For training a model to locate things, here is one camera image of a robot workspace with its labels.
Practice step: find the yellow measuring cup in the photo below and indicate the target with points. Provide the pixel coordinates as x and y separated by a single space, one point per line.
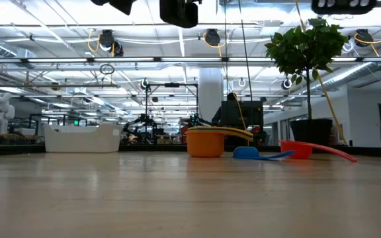
210 128

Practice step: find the orange measuring cup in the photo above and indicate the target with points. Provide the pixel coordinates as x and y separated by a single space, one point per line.
205 147

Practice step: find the red measuring cup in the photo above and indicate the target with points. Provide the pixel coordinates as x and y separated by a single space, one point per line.
293 148

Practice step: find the small blue measuring cup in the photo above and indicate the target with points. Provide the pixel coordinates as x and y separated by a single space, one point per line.
246 153

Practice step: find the white plastic basket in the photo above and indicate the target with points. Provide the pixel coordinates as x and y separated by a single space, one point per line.
81 140

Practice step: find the green leafy plant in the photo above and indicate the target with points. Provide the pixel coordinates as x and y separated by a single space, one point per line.
306 46

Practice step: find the background robot workstation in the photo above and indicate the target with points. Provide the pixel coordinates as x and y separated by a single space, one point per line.
171 85

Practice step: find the person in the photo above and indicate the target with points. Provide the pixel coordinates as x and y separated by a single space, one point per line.
216 119

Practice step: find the black monitor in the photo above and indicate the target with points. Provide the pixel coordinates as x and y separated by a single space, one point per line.
246 114

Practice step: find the black plant pot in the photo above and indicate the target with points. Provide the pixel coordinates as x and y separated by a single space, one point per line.
311 132

